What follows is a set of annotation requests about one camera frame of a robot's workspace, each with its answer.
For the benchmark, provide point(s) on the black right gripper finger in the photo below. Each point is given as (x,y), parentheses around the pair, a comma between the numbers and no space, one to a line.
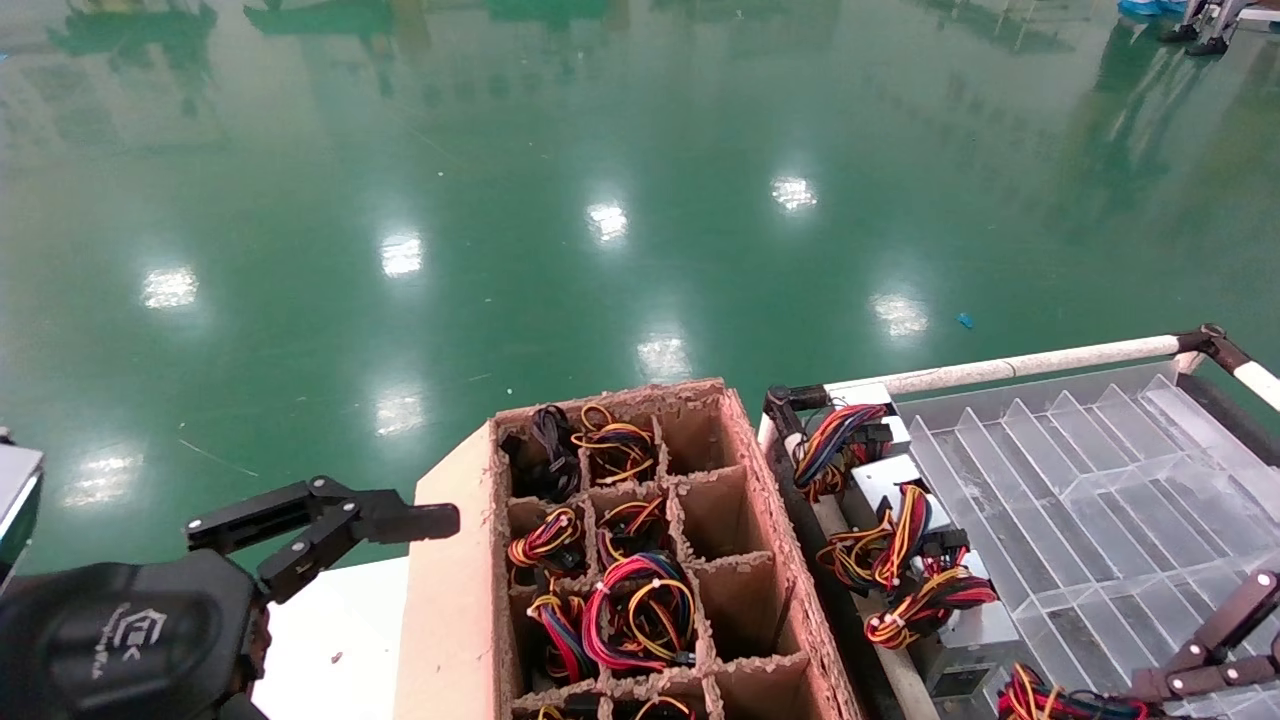
(1210,678)
(1240,610)

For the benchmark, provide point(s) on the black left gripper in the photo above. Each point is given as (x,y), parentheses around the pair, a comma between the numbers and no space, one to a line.
(120,640)

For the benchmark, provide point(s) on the clear plastic divider tray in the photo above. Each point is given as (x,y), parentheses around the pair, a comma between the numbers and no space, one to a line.
(1100,500)

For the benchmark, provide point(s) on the brown cardboard divider box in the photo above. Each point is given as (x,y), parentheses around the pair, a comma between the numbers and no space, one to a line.
(450,600)

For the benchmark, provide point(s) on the short white rack pipe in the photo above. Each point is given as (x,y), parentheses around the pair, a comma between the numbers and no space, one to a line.
(1262,385)

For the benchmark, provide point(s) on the black pipe corner joint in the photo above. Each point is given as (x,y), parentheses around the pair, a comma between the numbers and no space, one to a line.
(1210,345)

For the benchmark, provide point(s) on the long white rack pipe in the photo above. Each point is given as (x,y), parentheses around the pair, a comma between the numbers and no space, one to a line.
(1000,368)

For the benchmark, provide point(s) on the black pipe connector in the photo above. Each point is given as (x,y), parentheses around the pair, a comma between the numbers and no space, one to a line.
(785,405)

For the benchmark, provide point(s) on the blue background object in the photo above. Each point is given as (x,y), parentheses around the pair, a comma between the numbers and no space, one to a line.
(1145,8)

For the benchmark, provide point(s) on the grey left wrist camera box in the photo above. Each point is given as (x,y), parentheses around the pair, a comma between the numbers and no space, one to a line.
(15,500)

